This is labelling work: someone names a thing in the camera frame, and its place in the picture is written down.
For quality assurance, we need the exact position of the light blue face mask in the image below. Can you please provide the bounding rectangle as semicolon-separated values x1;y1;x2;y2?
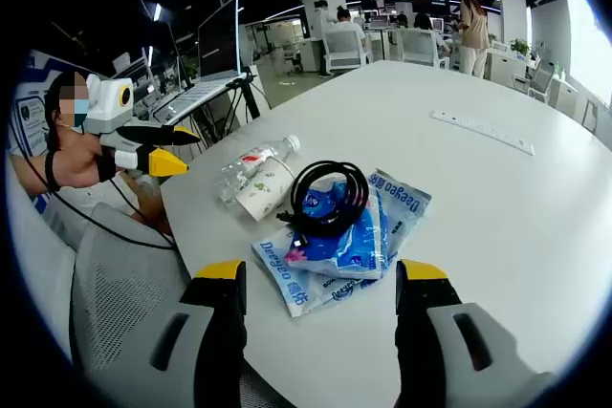
71;97;91;131

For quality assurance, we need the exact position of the blue tissue packet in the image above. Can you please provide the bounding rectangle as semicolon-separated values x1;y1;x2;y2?
284;177;401;281

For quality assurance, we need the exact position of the clear blue-print packet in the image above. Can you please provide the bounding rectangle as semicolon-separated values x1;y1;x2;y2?
251;167;432;319

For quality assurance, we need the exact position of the white office chair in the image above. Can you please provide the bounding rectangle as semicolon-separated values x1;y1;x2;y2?
399;28;450;68
320;28;374;73

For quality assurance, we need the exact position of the white table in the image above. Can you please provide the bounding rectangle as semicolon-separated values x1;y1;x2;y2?
160;59;612;408

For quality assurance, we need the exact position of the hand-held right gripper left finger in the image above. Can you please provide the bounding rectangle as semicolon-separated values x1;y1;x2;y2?
107;258;249;408

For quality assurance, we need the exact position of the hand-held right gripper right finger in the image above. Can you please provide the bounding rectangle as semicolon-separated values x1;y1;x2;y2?
394;258;558;408

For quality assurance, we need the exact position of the person's head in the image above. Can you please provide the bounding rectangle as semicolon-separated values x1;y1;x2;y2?
44;71;92;132

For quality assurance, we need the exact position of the black laptop stand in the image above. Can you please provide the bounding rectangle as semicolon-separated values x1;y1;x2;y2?
190;71;273;151

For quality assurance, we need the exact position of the white power socket strip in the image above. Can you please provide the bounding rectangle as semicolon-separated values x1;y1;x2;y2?
428;109;536;157

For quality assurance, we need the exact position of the clear plastic water bottle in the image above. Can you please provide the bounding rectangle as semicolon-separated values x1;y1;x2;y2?
217;134;302;206

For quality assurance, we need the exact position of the white paper cup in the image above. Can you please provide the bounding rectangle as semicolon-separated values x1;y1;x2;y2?
234;155;296;222

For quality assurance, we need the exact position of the blue white wall poster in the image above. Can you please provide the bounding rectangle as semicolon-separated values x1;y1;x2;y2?
11;49;61;156

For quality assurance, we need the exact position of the potted green plant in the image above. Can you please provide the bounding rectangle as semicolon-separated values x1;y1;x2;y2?
509;37;533;58

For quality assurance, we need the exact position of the grey mesh office chair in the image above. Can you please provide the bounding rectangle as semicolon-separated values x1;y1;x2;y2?
69;202;192;376

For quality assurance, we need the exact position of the silver open laptop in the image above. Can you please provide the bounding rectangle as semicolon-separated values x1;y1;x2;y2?
151;0;250;125

